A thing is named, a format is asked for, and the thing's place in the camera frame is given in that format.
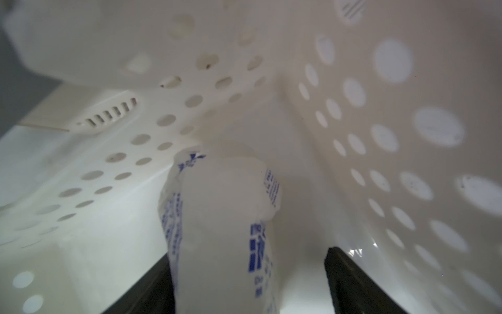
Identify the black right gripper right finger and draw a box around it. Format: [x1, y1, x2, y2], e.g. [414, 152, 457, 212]
[324, 247, 407, 314]

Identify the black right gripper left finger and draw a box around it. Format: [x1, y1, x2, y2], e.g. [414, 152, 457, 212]
[103, 255, 175, 314]

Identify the ice pack with blue print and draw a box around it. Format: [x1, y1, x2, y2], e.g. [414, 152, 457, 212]
[158, 141, 282, 313]

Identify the white perforated plastic basket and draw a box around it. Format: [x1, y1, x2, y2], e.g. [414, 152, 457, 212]
[1, 1, 501, 313]

